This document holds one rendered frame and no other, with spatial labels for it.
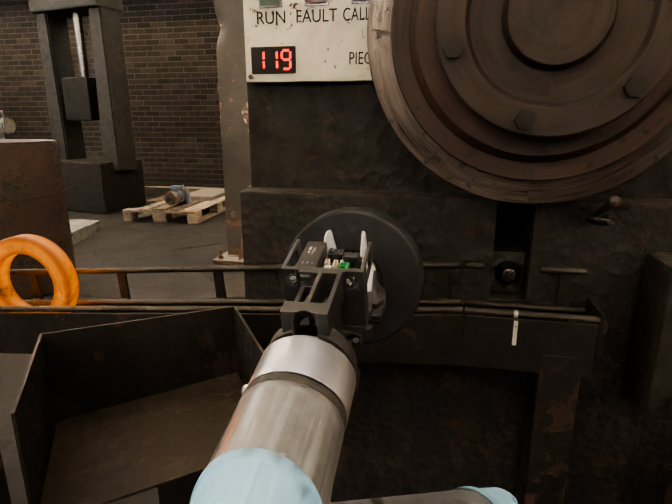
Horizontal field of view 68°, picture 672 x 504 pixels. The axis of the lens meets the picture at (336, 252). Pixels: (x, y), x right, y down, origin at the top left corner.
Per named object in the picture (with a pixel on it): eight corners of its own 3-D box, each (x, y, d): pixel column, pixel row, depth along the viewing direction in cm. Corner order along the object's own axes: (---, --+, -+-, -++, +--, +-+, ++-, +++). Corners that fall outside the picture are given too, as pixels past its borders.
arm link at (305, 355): (350, 454, 35) (243, 440, 37) (360, 405, 39) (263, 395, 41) (344, 376, 32) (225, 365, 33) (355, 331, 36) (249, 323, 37)
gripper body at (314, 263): (376, 238, 45) (354, 319, 35) (378, 314, 49) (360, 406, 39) (295, 235, 47) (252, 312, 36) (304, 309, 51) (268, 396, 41)
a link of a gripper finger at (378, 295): (390, 270, 52) (379, 322, 44) (390, 283, 52) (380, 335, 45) (345, 268, 53) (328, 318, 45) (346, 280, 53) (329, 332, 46)
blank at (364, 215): (284, 213, 58) (275, 217, 55) (417, 200, 55) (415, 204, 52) (302, 336, 62) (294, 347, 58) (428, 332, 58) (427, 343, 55)
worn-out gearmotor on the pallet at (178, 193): (182, 201, 537) (181, 181, 532) (203, 201, 533) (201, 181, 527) (162, 207, 499) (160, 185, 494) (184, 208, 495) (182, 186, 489)
